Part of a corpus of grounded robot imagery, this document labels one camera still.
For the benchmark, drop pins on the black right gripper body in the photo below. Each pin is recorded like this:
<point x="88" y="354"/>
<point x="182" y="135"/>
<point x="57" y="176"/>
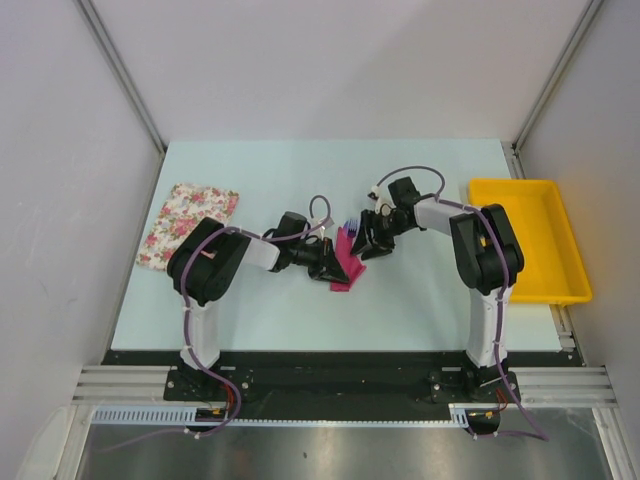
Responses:
<point x="389" y="226"/>

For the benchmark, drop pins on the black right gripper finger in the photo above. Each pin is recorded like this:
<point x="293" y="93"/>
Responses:
<point x="365" y="229"/>
<point x="375" y="248"/>

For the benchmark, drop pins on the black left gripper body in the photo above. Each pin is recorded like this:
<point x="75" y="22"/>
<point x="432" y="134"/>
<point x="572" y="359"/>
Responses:
<point x="309" y="255"/>

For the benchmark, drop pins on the iridescent purple fork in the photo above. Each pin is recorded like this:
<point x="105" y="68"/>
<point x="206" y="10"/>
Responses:
<point x="352" y="227"/>

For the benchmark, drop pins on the pink paper napkin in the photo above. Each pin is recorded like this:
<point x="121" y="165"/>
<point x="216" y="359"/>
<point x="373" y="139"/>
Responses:
<point x="351" y="265"/>

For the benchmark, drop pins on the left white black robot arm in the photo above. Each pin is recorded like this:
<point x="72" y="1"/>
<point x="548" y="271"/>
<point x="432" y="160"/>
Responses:
<point x="205" y="264"/>

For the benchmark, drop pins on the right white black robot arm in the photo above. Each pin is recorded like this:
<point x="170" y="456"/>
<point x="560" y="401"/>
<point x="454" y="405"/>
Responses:
<point x="487" y="255"/>

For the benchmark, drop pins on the floral patterned tray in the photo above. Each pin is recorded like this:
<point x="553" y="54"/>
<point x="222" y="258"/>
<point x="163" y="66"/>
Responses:
<point x="186" y="205"/>

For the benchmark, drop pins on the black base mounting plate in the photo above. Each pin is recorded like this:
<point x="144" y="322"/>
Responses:
<point x="431" y="376"/>

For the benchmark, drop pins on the yellow plastic bin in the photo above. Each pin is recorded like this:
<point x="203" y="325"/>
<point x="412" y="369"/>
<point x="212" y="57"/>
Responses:
<point x="554" y="272"/>

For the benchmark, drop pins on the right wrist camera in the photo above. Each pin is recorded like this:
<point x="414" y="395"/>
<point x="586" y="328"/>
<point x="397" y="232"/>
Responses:
<point x="382" y="204"/>

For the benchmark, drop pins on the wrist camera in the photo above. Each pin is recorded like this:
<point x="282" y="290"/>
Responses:
<point x="324" y="229"/>
<point x="382" y="204"/>

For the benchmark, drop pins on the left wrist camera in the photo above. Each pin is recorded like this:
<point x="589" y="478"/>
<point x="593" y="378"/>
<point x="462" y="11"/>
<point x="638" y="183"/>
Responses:
<point x="324" y="229"/>

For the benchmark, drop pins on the white slotted cable duct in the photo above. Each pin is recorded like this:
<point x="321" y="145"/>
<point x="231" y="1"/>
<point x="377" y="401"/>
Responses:
<point x="191" y="416"/>

